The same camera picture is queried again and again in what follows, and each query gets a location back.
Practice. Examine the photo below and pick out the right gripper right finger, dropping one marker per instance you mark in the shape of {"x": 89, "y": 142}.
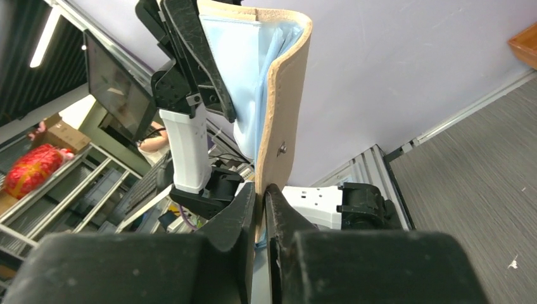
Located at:
{"x": 368, "y": 261}

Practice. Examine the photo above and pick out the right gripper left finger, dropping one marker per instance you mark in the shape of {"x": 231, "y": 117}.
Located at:
{"x": 211, "y": 265}

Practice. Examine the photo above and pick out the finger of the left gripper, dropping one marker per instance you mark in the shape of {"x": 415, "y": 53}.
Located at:
{"x": 183, "y": 17}

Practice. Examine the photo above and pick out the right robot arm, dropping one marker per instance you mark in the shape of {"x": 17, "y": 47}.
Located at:
{"x": 337, "y": 244}

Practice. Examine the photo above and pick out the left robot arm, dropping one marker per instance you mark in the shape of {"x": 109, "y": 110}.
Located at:
{"x": 184, "y": 90}

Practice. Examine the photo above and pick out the metal shelf rack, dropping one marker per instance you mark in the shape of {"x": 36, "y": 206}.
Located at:
{"x": 84, "y": 195}

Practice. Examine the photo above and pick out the black monitor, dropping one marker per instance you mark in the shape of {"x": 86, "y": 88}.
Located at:
{"x": 116, "y": 90}

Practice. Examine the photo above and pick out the grey keyboard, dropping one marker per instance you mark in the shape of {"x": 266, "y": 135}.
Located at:
{"x": 154, "y": 180}

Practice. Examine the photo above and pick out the red mesh bag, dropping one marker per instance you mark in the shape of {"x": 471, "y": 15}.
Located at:
{"x": 34, "y": 168}

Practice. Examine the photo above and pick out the person with red mask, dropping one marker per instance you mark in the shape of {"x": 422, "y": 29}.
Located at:
{"x": 155, "y": 148}

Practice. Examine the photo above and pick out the cardboard box on shelf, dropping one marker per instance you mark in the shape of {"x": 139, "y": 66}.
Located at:
{"x": 62, "y": 135}

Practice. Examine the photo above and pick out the wooden compartment tray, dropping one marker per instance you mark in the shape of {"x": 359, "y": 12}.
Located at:
{"x": 523, "y": 46}

